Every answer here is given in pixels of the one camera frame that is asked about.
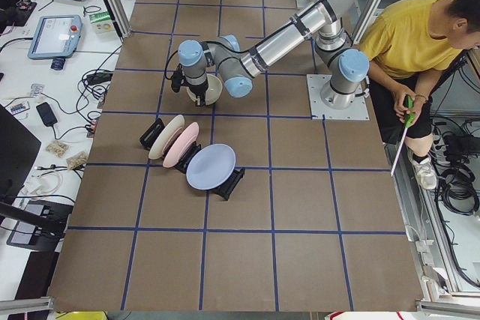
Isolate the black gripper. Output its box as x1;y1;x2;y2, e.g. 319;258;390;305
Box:
188;82;209;107

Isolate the cream ceramic bowl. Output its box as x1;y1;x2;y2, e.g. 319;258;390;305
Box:
205;73;223;106

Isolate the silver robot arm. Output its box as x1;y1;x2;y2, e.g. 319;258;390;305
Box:
171;0;370;109

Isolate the pink plate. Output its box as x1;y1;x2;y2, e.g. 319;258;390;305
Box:
163;122;200;168

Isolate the cream plate in rack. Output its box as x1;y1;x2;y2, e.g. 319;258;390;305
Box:
148;115;185;160

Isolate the black dish rack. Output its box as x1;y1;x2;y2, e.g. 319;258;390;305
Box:
139;118;245;201

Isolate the lavender plate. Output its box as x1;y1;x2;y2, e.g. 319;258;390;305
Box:
186;144;236;190

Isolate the green white carton box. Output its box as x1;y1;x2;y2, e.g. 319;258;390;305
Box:
88;11;115;34

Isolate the black phone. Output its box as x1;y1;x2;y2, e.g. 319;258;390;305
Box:
36;102;58;127

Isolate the near blue teach pendant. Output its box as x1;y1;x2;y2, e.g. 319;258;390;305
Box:
28;14;83;60

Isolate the black monitor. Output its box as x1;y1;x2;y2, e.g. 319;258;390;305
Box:
0;106;41;205

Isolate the person in yellow shirt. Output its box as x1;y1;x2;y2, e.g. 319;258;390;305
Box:
358;0;479;190

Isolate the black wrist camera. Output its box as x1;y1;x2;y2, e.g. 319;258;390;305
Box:
170;64;186;93

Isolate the green handled tool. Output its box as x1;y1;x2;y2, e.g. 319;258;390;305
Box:
390;95;415;176

